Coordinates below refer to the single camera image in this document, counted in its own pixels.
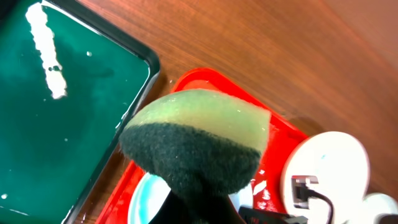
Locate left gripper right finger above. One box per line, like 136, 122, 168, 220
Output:
203, 196, 245, 224

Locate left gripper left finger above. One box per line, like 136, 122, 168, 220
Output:
149, 191, 205, 224

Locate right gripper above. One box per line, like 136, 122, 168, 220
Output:
238, 207, 308, 224

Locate light blue plate bottom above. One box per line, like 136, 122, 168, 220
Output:
127, 173, 253, 224

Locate green scrubbing sponge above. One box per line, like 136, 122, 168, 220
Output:
119, 89, 271, 199

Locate white plate top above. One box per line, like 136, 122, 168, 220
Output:
280, 131, 370, 223

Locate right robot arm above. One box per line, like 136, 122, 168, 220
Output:
238, 193, 397, 224

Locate red plastic tray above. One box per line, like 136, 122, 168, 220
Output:
95, 68, 307, 224

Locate black tray with green water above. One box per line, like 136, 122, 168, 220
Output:
1, 0, 160, 223

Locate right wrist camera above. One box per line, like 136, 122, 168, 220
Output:
291, 175, 318, 209

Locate right black cable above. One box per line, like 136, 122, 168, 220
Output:
306, 188, 335, 224

